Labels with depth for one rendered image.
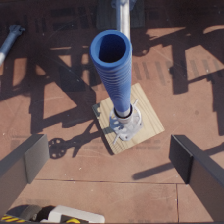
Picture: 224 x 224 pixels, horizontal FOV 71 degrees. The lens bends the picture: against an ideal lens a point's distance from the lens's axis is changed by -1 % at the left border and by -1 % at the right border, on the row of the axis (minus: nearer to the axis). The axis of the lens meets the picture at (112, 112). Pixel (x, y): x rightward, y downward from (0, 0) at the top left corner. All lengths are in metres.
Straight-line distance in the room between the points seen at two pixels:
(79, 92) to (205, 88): 0.73
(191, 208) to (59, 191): 0.71
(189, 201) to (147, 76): 0.71
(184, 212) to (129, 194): 0.29
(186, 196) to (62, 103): 0.86
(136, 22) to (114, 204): 1.07
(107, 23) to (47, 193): 1.08
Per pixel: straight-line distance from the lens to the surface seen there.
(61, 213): 0.91
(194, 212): 1.03
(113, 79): 0.17
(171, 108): 0.95
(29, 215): 0.97
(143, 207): 0.98
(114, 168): 0.92
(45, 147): 0.17
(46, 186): 1.06
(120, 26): 0.60
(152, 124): 0.90
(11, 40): 1.32
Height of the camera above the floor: 0.91
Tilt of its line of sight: 79 degrees down
